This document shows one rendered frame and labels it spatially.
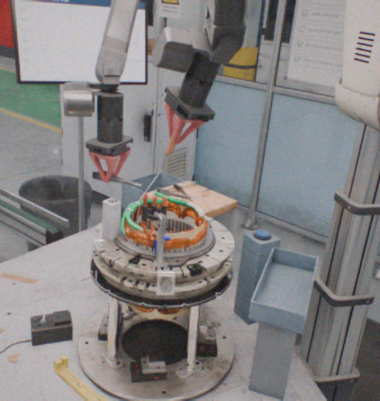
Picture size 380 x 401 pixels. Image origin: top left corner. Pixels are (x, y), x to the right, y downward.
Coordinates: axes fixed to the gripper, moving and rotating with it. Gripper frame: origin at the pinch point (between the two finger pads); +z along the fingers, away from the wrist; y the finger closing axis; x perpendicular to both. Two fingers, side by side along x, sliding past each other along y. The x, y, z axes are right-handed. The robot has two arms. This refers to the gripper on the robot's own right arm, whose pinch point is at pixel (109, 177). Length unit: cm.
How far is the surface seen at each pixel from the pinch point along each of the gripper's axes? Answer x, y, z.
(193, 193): 7.2, -33.2, 14.0
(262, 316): 43.2, 10.7, 15.6
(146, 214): 18.1, 14.0, -1.1
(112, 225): 7.5, 9.8, 6.2
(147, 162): -98, -193, 75
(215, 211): 17.6, -26.2, 14.3
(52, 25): -70, -66, -23
